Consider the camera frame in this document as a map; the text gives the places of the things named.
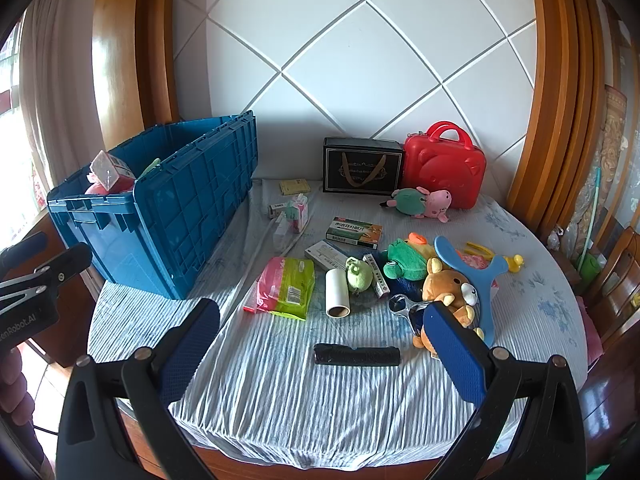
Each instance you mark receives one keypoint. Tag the white plastic bag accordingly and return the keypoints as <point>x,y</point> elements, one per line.
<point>560,237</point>

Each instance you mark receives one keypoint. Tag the brown bear plush toy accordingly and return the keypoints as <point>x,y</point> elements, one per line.
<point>445,285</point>

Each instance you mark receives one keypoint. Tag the small white medicine box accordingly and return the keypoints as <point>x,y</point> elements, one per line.
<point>277,209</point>

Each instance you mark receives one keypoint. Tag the green and orange medicine box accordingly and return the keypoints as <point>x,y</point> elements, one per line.
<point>352,232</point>

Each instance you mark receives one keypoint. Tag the large pink floral tissue pack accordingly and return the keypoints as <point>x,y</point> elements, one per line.
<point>472,260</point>

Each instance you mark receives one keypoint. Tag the curved wooden frame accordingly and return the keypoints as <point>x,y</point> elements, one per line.
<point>560,110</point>
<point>125,60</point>

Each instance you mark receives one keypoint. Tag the blue forked plastic paddle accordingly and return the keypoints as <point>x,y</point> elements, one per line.
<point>457,260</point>

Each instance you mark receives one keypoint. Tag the blue plastic storage crate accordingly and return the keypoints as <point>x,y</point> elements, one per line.
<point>190,210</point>

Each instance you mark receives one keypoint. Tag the pale green item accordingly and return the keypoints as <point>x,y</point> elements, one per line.
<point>149,167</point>

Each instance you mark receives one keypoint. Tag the small pink tissue pack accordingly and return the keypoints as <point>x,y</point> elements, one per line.
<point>300,212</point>

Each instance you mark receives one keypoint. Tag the person's left hand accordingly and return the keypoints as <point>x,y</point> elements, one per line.
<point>10,390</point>

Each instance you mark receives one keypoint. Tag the green broom stick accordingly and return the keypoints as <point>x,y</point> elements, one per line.
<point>592,210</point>

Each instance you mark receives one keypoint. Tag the white curtain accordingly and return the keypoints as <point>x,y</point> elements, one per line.
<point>55,85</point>

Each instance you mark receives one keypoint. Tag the silver metal tool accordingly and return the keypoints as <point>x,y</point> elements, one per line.
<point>400,305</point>

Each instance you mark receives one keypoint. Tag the white and blue medicine box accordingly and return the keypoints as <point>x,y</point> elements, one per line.
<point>325,255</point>

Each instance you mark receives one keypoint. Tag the pink carton box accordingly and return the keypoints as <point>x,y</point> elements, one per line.
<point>107,170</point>

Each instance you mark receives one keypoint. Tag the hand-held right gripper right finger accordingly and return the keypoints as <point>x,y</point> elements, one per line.
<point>455,355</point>

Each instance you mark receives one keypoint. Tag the slim pink and white box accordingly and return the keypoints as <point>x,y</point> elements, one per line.
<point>376,275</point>

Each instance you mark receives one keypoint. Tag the green frog plush toy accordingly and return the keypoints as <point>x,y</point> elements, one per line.
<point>402,260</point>

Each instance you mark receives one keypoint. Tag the pink and green wipes pack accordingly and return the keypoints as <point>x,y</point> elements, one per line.
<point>285,287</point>

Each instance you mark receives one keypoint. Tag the pink cushion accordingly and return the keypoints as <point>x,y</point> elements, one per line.
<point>590,330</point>

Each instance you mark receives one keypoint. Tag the red bear-shaped suitcase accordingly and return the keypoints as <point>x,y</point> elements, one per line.
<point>440,170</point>

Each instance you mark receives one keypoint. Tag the pale blue striped tablecloth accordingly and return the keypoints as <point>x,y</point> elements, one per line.
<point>280,400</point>

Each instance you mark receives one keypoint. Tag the wooden chair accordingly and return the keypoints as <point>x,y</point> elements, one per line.
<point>617,270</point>

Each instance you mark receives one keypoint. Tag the black flashlight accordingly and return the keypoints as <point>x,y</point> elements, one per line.
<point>355,355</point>

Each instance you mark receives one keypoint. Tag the green plastic item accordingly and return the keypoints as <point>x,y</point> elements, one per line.
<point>600,474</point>

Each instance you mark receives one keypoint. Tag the pink soft item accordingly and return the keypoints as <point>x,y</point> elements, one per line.
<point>97,188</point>

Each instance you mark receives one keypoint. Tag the yellow sticky notepad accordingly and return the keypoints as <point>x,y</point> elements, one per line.
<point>294,186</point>

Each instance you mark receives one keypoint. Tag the pink pig plush toy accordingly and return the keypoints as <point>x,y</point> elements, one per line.
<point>415,200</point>

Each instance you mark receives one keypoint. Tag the yellow duck snowball clamp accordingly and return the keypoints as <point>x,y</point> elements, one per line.
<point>515,261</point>

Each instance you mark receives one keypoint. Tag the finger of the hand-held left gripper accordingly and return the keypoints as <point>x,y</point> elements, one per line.
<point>67,262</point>
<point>25,251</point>

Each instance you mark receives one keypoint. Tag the white lint roller refill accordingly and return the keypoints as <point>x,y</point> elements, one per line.
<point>337,292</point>

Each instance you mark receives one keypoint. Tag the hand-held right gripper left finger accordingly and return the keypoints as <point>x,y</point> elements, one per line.
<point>190,355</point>

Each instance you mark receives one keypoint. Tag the green pear plush toy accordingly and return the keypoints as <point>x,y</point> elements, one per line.
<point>359,275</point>

